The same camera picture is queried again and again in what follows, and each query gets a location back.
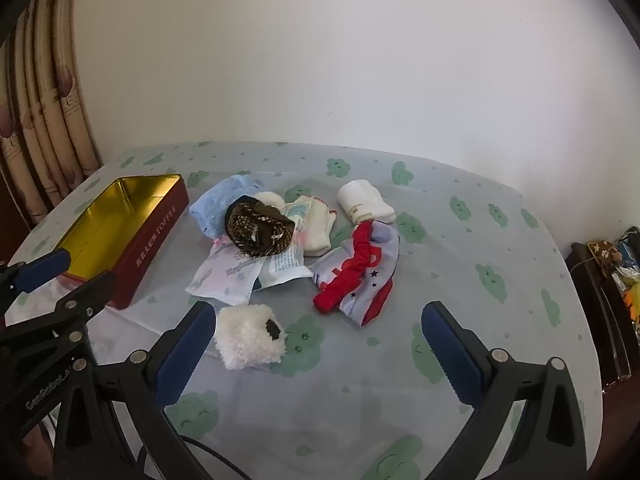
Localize white floral pad packet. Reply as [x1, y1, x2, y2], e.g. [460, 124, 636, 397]
[185, 240, 261, 307]

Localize white socks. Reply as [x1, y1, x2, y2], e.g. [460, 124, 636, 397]
[336, 179, 397, 225]

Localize red and gold tin box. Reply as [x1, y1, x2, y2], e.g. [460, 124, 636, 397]
[50, 174, 190, 310]

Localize brown floral pouch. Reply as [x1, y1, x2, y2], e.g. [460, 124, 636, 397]
[587, 240, 626, 278]

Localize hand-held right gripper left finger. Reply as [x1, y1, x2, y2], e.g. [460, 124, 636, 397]
[52, 301, 236, 480]

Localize dark wooden cabinet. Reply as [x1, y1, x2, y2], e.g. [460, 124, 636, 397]
[565, 242, 640, 386]

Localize beige patterned curtain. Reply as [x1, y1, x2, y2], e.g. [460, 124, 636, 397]
[0, 0, 103, 231]

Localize red and grey underwear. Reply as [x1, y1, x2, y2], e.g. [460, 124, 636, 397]
[312, 221, 401, 328]

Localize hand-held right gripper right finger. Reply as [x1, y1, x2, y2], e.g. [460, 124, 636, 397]
[421, 301, 588, 480]

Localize black cable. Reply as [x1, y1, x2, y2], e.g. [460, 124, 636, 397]
[135, 435, 251, 480]

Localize wet wipes packet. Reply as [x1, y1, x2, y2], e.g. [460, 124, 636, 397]
[252, 197, 316, 291]

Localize white fluffy sock black patch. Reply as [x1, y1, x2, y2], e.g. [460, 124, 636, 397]
[215, 304, 288, 372]

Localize white pompom ball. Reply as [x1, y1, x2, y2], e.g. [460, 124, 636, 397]
[254, 191, 287, 213]

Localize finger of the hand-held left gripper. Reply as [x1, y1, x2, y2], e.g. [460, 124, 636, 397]
[0, 249, 72, 311]
[0, 270, 117, 356]

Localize brown patterned cloth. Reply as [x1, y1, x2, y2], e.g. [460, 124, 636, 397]
[223, 197, 296, 258]

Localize green cloud print tablecloth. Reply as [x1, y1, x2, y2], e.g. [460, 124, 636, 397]
[10, 141, 603, 480]

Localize white waffle knit sock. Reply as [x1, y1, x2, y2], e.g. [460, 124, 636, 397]
[299, 197, 340, 256]

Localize orange toy figure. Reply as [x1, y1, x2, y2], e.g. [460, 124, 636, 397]
[622, 280, 640, 321]

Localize blue fluffy towel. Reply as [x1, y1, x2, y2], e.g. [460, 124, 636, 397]
[190, 174, 261, 241]

